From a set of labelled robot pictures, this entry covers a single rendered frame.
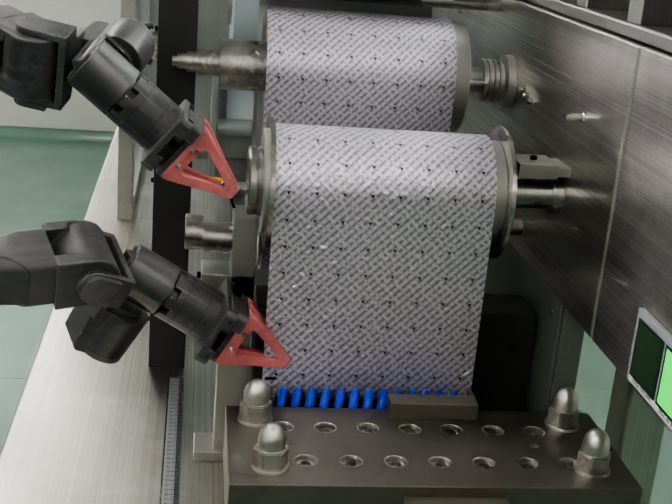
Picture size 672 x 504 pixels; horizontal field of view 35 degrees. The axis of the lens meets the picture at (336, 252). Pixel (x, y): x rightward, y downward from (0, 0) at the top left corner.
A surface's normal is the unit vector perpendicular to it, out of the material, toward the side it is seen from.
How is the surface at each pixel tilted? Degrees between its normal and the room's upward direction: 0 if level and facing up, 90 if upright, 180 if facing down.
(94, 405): 0
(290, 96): 92
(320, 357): 90
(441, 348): 90
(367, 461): 0
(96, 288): 110
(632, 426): 90
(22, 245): 21
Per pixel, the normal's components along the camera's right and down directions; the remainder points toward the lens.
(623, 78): -0.99, -0.04
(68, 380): 0.08, -0.94
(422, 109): 0.11, 0.35
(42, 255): 0.21, -0.77
